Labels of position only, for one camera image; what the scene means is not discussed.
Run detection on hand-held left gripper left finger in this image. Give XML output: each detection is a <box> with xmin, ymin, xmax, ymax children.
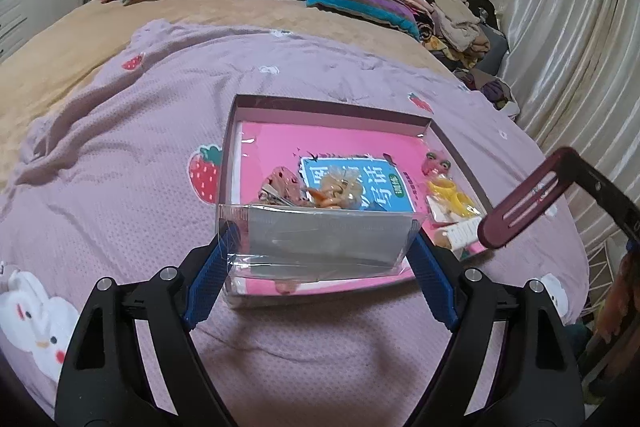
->
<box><xmin>54</xmin><ymin>224</ymin><xmax>241</xmax><ymax>427</ymax></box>

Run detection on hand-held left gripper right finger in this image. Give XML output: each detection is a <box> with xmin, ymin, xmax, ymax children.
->
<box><xmin>407</xmin><ymin>232</ymin><xmax>586</xmax><ymax>427</ymax></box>

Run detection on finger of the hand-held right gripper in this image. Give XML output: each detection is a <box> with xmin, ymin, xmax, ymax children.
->
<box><xmin>477</xmin><ymin>147</ymin><xmax>582</xmax><ymax>250</ymax></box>
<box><xmin>534</xmin><ymin>181</ymin><xmax>562</xmax><ymax>219</ymax></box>

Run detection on clear plastic packet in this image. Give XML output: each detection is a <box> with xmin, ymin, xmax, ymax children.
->
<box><xmin>216</xmin><ymin>203</ymin><xmax>427</xmax><ymax>282</ymax></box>

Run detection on grey cardboard box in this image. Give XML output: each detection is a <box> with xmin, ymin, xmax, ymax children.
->
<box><xmin>216</xmin><ymin>94</ymin><xmax>493</xmax><ymax>310</ymax></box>

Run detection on person's right forearm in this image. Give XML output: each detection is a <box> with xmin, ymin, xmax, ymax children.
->
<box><xmin>597</xmin><ymin>247</ymin><xmax>640</xmax><ymax>358</ymax></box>

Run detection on white claw clip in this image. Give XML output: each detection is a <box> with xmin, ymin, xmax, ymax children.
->
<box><xmin>446</xmin><ymin>217</ymin><xmax>484</xmax><ymax>251</ymax></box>

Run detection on yellow trinket in clear packet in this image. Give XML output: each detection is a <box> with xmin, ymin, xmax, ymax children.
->
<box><xmin>427</xmin><ymin>178</ymin><xmax>480</xmax><ymax>225</ymax></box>

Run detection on pink frog hair clip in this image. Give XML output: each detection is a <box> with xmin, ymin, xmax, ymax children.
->
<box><xmin>422</xmin><ymin>151</ymin><xmax>455</xmax><ymax>178</ymax></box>

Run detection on metal hair clip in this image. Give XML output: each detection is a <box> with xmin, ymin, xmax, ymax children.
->
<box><xmin>257</xmin><ymin>187</ymin><xmax>301</xmax><ymax>208</ymax></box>

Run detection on pink strawberry print blanket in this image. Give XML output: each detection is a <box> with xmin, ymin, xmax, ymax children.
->
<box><xmin>0</xmin><ymin>19</ymin><xmax>590</xmax><ymax>419</ymax></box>

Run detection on pink book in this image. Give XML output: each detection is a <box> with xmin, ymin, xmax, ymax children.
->
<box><xmin>235</xmin><ymin>119</ymin><xmax>488</xmax><ymax>297</ymax></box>

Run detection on cream curtain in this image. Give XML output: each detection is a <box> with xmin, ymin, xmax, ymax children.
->
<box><xmin>500</xmin><ymin>0</ymin><xmax>640</xmax><ymax>258</ymax></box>

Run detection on pile of clothes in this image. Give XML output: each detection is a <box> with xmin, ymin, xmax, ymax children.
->
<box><xmin>377</xmin><ymin>0</ymin><xmax>521</xmax><ymax>114</ymax></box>

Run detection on striped folded blanket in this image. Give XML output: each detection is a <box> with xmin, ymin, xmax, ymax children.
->
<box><xmin>306</xmin><ymin>0</ymin><xmax>423</xmax><ymax>42</ymax></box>

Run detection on tan bed sheet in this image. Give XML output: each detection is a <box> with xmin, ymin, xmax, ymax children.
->
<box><xmin>0</xmin><ymin>0</ymin><xmax>461</xmax><ymax>142</ymax></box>

